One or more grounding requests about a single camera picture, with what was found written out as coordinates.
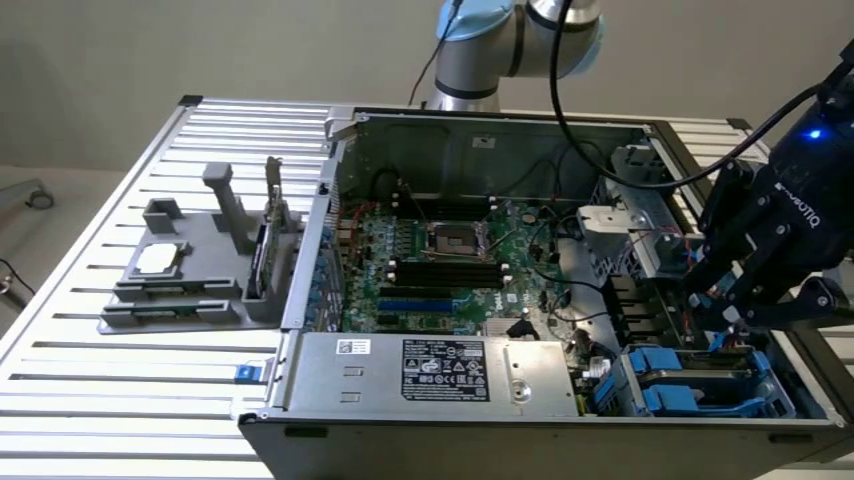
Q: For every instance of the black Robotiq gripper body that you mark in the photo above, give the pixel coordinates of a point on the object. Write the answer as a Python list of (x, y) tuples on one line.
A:
[(804, 210)]

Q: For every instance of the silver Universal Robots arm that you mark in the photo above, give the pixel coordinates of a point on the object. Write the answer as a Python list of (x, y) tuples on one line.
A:
[(481, 55)]

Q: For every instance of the disk in metal housing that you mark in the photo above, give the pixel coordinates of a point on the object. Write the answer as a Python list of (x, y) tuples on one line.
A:
[(717, 361)]

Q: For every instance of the silver metal drive cage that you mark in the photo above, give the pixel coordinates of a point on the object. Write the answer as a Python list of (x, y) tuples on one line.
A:
[(630, 235)]

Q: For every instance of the black RAM slot bank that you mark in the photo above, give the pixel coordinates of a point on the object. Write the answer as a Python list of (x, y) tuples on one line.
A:
[(446, 206), (449, 272)]

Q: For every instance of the silver chipset heat sink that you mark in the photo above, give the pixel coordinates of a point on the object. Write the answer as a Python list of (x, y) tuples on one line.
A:
[(503, 328)]

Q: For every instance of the green motherboard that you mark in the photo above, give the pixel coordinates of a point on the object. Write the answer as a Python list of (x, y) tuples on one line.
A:
[(461, 270)]

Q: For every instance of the black expansion slot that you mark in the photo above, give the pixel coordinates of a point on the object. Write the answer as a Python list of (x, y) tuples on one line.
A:
[(415, 293)]

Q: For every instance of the blue expansion slot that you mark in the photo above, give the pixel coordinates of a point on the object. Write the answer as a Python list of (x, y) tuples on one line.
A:
[(415, 305)]

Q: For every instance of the open grey PC case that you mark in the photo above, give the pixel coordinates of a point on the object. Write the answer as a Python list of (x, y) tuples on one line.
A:
[(534, 440)]

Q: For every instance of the silver power supply unit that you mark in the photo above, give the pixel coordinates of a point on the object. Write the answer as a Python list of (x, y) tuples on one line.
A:
[(427, 372)]

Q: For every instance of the blue case latch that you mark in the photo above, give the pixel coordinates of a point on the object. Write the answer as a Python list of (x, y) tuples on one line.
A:
[(249, 372)]

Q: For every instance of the grey plastic parts rack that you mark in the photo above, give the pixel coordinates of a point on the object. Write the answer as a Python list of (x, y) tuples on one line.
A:
[(194, 280)]

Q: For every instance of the green RAM stick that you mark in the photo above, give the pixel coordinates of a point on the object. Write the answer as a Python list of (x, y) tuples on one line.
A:
[(177, 311)]

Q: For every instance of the silver CPU chip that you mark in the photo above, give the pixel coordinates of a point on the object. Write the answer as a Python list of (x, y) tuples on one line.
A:
[(159, 259)]

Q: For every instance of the grey caster wheel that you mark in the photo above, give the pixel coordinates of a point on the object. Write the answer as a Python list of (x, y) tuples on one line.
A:
[(40, 196)]

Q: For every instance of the CPU socket with metal frame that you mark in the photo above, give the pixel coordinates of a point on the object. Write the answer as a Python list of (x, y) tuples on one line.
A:
[(457, 239)]

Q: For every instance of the graphics card with metal bracket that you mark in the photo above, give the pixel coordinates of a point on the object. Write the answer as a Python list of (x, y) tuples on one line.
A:
[(270, 235)]

